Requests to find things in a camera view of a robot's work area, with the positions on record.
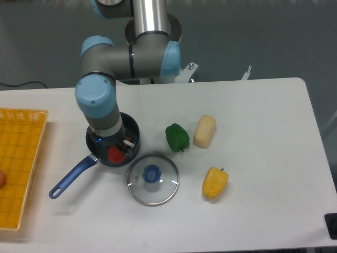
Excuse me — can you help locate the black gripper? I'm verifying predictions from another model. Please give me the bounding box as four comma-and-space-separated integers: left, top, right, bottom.
88, 126, 135, 156

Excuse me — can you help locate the red bell pepper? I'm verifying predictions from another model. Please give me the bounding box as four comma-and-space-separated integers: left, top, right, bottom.
108, 136, 132, 163

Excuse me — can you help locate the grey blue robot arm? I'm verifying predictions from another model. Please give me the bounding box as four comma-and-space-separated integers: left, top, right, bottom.
75, 1, 181, 157

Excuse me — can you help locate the green bell pepper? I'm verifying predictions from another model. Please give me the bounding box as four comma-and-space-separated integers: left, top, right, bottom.
165, 123, 190, 152

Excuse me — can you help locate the yellow bell pepper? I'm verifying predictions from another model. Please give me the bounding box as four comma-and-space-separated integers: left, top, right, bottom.
202, 167, 229, 199

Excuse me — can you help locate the glass lid blue knob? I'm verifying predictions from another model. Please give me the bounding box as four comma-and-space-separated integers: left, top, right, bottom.
126, 154, 180, 207

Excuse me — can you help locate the beige bread loaf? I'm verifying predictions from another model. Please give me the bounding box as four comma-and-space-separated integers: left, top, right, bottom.
193, 115, 216, 148

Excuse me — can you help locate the yellow plastic basket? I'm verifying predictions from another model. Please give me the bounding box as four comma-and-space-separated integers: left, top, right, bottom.
1, 108, 48, 231

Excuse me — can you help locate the black device table corner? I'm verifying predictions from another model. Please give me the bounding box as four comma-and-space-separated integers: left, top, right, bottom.
324, 213, 337, 240

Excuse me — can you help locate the dark pot blue handle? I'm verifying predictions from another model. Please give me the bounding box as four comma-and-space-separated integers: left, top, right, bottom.
49, 112, 141, 199

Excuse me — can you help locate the white metal base frame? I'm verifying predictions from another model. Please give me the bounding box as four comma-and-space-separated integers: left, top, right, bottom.
116, 62, 199, 86

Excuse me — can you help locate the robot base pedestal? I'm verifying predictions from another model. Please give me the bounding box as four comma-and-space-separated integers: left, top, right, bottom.
124, 13, 182, 45

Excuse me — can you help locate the black floor cable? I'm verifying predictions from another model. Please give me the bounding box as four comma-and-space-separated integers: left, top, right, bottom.
0, 81, 48, 89

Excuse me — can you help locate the white metal bracket right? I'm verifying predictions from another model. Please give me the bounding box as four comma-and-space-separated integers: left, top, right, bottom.
241, 65, 252, 81

